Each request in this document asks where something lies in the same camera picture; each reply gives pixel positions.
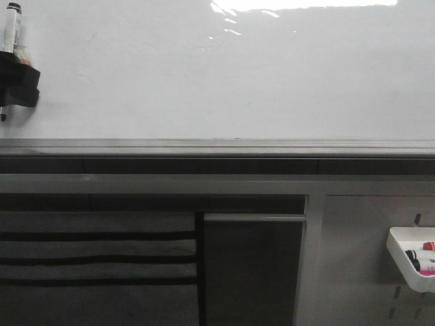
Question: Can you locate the red and clear tape wrap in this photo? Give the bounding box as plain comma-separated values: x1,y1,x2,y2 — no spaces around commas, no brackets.
14,45,33,67

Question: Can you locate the black whiteboard marker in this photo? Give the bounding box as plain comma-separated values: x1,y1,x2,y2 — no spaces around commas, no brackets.
1,2,22,122

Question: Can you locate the pink-capped marker in tray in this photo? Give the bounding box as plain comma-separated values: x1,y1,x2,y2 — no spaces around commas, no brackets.
411,259,435,276

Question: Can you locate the grey black-striped cloth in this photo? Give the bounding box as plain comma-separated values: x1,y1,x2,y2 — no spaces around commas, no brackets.
1,211,205,325

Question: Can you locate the red-capped marker in tray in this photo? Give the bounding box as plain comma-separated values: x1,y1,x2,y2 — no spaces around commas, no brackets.
423,241,435,251

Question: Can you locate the black-capped marker in tray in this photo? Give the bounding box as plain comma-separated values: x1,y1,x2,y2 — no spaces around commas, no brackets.
405,250,435,261

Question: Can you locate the grey whiteboard frame rail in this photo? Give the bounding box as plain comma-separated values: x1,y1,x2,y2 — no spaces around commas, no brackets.
1,139,434,176

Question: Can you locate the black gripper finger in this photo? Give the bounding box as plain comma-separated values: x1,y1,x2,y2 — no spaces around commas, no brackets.
1,51,40,93
1,86,39,107

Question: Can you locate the white plastic marker tray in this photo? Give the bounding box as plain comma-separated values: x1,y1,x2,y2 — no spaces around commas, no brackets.
386,227,434,293

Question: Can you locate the dark grey panel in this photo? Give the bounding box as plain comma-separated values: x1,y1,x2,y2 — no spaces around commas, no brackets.
205,214,305,325

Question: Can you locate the white whiteboard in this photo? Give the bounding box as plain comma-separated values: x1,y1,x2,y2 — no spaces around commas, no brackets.
1,1,434,141

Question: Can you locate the grey pegboard panel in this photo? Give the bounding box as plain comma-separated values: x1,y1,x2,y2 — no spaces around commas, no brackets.
295,196,434,325

